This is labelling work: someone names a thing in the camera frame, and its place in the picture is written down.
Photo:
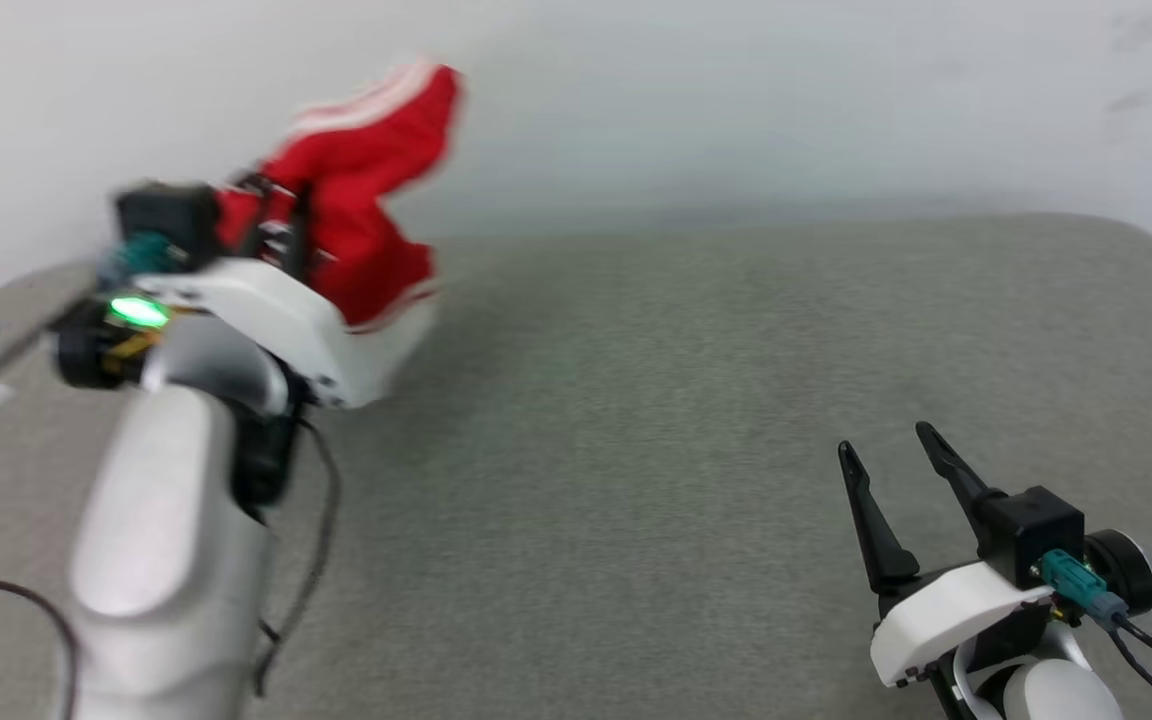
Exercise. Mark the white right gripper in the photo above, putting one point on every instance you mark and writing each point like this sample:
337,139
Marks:
946,615

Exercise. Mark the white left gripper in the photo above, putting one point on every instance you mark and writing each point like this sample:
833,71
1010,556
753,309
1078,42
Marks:
286,310

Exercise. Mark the red garment with white stripes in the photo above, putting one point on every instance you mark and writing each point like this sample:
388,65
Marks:
356,190

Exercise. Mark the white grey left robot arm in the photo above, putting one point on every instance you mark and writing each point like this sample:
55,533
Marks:
161,540

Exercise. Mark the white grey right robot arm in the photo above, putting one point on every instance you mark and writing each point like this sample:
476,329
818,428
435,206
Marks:
1061,695

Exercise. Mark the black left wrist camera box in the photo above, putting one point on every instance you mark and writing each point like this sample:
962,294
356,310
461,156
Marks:
168,225

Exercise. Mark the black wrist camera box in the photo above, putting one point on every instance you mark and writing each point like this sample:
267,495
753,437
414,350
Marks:
1031,535
168,225

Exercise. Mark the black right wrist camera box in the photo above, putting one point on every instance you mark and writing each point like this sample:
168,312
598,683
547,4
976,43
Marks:
1031,535

